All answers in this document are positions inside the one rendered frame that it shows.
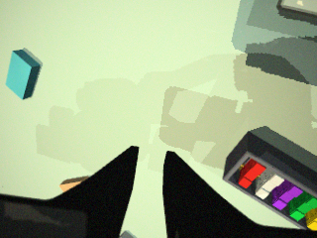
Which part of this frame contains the orange rectangular block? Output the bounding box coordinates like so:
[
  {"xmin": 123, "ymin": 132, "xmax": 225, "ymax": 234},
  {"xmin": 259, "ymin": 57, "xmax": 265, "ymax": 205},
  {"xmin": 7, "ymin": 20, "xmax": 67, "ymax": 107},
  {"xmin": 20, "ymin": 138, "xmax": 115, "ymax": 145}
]
[{"xmin": 59, "ymin": 176, "xmax": 89, "ymax": 192}]

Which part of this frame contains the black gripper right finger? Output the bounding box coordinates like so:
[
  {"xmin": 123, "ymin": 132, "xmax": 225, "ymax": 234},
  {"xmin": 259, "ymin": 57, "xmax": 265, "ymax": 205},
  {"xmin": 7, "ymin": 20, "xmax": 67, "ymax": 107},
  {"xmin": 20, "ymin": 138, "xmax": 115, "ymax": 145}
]
[{"xmin": 162, "ymin": 151, "xmax": 317, "ymax": 238}]

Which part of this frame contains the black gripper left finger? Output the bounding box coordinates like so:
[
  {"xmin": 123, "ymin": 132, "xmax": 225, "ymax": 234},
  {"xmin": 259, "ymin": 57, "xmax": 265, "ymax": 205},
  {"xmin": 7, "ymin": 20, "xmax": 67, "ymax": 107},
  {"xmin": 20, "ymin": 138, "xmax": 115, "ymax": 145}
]
[{"xmin": 0, "ymin": 146, "xmax": 139, "ymax": 238}]

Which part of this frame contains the green fuse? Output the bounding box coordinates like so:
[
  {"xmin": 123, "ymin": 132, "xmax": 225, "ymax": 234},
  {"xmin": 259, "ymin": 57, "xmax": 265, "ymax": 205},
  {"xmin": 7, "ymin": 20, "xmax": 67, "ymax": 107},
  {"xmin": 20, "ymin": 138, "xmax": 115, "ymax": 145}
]
[{"xmin": 287, "ymin": 190, "xmax": 317, "ymax": 220}]

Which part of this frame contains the yellow blade fuse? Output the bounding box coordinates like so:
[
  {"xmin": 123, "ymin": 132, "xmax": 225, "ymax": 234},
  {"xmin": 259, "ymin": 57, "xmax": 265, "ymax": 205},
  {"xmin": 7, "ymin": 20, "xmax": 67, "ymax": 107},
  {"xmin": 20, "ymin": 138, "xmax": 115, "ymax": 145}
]
[{"xmin": 305, "ymin": 208, "xmax": 317, "ymax": 230}]

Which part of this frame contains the teal rectangular block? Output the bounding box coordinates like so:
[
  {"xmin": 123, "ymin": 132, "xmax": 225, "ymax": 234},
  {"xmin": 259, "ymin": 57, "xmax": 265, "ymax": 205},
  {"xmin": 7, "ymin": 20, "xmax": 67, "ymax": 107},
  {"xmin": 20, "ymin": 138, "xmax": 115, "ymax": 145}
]
[{"xmin": 5, "ymin": 50, "xmax": 40, "ymax": 99}]

